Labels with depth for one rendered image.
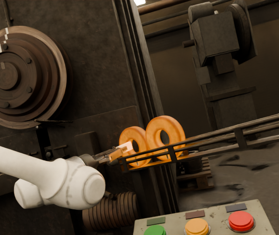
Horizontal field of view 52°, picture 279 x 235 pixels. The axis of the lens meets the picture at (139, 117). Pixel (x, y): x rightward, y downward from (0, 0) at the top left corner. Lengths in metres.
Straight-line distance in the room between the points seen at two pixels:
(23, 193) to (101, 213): 0.41
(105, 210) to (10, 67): 0.71
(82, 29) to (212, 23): 4.14
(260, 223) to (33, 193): 0.56
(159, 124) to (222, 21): 4.61
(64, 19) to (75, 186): 1.02
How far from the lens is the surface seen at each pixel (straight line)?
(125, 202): 1.14
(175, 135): 0.96
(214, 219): 0.56
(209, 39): 5.37
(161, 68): 7.39
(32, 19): 1.62
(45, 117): 1.36
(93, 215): 1.18
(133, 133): 1.09
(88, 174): 0.70
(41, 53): 1.35
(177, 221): 0.57
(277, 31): 7.80
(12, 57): 1.36
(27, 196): 0.84
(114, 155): 0.98
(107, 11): 1.48
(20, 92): 1.33
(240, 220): 0.53
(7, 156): 0.70
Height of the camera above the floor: 0.81
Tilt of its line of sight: level
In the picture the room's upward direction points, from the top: 13 degrees counter-clockwise
